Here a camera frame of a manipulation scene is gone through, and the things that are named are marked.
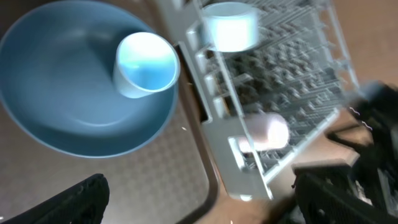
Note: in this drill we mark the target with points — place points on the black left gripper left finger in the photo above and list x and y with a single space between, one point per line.
83 203

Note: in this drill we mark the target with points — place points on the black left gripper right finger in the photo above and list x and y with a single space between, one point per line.
322 203

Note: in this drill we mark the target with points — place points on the pink cup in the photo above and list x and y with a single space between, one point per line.
268 131

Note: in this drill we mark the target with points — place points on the dark blue plate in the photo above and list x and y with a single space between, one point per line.
57 65

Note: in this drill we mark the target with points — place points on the light blue cup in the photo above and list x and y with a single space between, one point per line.
145 64

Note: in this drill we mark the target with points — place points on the light blue bowl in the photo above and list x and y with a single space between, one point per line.
232 26

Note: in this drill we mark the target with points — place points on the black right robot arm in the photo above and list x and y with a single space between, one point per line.
365 191

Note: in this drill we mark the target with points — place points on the grey dishwasher rack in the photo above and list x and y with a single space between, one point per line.
301 69

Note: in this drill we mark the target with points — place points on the brown serving tray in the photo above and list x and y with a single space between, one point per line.
170 180

